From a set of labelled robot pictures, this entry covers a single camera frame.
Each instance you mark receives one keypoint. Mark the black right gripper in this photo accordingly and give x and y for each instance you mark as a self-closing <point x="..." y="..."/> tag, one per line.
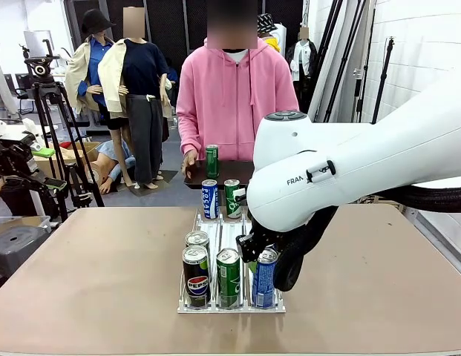
<point x="263" y="233"/>

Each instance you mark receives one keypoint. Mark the blue Pocari Sweat can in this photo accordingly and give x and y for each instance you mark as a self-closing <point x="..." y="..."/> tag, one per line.
<point x="263" y="285"/>
<point x="209" y="200"/>

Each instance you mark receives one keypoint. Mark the dark brown serving tray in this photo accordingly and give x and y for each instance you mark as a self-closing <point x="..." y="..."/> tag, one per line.
<point x="230" y="170"/>

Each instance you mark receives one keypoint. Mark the green soda can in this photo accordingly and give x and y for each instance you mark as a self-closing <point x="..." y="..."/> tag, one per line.
<point x="212" y="163"/>
<point x="232" y="204"/>
<point x="228" y="282"/>

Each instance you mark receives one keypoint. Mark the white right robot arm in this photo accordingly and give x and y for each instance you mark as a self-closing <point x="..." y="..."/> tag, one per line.
<point x="363" y="155"/>

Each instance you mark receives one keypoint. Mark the person's right forearm pink sleeve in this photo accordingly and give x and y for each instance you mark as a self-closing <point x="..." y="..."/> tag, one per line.
<point x="185" y="137"/>

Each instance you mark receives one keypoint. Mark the person in pink hoodie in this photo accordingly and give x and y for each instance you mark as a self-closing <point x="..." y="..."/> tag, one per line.
<point x="234" y="104"/>

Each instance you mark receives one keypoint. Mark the crouching person in light blue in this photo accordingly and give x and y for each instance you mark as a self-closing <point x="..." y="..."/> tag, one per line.
<point x="111" y="155"/>

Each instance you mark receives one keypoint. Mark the person's right hand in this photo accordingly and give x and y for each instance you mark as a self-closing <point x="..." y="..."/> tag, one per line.
<point x="189" y="161"/>

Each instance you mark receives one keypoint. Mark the white can dispenser rack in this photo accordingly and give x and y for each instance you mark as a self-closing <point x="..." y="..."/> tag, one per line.
<point x="230" y="230"/>

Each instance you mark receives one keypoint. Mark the black floor mat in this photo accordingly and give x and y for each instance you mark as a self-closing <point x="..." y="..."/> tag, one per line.
<point x="167" y="178"/>

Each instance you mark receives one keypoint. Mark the cardboard box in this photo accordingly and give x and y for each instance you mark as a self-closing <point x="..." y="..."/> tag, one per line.
<point x="81" y="150"/>

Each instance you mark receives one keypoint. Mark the mannequin in black jacket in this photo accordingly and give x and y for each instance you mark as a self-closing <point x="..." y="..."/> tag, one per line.
<point x="302" y="55"/>

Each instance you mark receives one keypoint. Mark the black leaning pole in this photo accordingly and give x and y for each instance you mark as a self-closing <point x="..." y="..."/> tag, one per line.
<point x="344" y="59"/>
<point x="325" y="59"/>

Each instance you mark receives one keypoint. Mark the mannequin in yellow hoodie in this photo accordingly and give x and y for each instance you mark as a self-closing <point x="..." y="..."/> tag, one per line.
<point x="272" y="42"/>

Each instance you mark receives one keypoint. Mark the mannequin in navy top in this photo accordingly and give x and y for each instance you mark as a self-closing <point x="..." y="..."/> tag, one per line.
<point x="141" y="66"/>

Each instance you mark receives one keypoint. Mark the black light stand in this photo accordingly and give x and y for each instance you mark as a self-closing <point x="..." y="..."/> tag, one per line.
<point x="382" y="85"/>

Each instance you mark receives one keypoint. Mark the translucent plastic bin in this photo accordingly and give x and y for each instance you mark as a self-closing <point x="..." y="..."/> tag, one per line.
<point x="29" y="221"/>

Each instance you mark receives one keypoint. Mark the bright green flat item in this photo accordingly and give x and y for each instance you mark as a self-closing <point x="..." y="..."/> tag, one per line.
<point x="42" y="152"/>

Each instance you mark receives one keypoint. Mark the grey plastic stool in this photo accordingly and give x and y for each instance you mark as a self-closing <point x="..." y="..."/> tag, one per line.
<point x="15" y="244"/>

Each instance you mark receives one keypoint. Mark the mannequin in blue shirt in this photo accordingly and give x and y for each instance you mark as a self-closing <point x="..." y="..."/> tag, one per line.
<point x="93" y="59"/>

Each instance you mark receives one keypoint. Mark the black brimmed hat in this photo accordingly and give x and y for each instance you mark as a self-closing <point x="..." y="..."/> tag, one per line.
<point x="94" y="20"/>

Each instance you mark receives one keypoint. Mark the grey hanging garment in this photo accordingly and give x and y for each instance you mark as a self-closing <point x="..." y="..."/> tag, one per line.
<point x="0" y="89"/>

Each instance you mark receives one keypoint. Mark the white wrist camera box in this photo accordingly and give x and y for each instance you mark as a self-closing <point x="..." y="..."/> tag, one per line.
<point x="240" y="194"/>

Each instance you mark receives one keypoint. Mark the black camera rig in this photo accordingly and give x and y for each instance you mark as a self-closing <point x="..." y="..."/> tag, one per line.
<point x="15" y="163"/>

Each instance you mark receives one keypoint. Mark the black tripod with camera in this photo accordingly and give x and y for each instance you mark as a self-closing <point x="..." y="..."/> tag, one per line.
<point x="42" y="89"/>

